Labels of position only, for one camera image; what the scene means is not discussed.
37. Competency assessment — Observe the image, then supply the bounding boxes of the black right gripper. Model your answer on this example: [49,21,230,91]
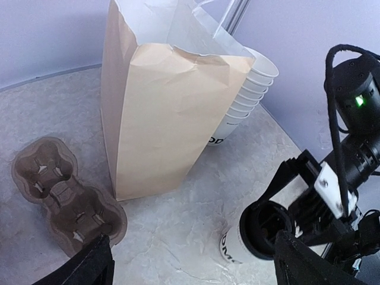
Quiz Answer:
[255,53,379,238]

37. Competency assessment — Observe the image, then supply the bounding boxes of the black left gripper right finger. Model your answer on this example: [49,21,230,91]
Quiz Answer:
[274,231,361,285]

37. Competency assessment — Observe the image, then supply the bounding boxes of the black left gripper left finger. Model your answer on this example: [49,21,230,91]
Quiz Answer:
[34,235,115,285]

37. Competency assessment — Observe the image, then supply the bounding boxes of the black coffee cup lid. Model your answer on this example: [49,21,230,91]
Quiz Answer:
[239,201,296,260]

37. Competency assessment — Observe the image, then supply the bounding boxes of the white paper coffee cup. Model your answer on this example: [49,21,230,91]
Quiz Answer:
[219,224,254,264]

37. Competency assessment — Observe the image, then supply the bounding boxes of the brown paper takeout bag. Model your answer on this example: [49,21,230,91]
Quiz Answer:
[101,1,254,201]

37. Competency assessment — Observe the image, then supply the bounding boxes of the stack of white paper cups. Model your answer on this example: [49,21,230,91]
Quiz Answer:
[208,47,279,146]

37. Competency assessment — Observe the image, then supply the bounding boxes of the brown cardboard cup carrier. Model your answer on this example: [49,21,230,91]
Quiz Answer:
[11,137,128,257]

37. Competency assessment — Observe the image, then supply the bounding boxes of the right aluminium corner post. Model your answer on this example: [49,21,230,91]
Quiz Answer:
[223,0,251,35]

